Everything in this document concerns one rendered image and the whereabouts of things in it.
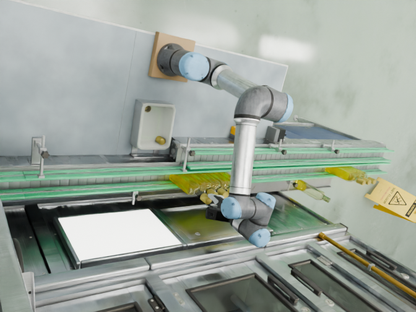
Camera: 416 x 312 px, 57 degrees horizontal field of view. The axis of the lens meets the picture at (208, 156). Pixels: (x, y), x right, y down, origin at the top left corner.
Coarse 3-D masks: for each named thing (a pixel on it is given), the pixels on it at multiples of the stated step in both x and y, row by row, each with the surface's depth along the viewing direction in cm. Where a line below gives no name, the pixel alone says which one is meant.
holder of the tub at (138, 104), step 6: (138, 102) 179; (144, 102) 177; (150, 102) 179; (156, 102) 182; (162, 102) 185; (168, 102) 188; (138, 108) 179; (138, 114) 179; (138, 120) 179; (132, 126) 184; (138, 126) 179; (132, 132) 184; (138, 132) 179; (132, 138) 184; (132, 144) 185; (132, 150) 188; (156, 150) 196; (132, 156) 186; (138, 156) 187; (144, 156) 189; (150, 156) 190; (156, 156) 192; (162, 156) 194
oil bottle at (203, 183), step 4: (192, 176) 184; (196, 176) 185; (200, 176) 186; (196, 180) 181; (200, 180) 181; (204, 180) 182; (200, 184) 178; (204, 184) 178; (208, 184) 179; (204, 188) 178; (204, 192) 178
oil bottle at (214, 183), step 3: (198, 174) 190; (201, 174) 190; (204, 174) 190; (207, 174) 191; (204, 177) 186; (207, 177) 187; (210, 177) 188; (207, 180) 184; (210, 180) 184; (213, 180) 184; (216, 180) 185; (210, 183) 181; (213, 183) 181; (216, 183) 182; (219, 183) 183; (213, 186) 181; (216, 186) 181; (219, 186) 182; (213, 189) 181
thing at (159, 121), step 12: (144, 108) 175; (156, 108) 186; (168, 108) 187; (144, 120) 185; (156, 120) 189; (168, 120) 188; (144, 132) 187; (156, 132) 191; (168, 132) 188; (144, 144) 185; (156, 144) 189; (168, 144) 189
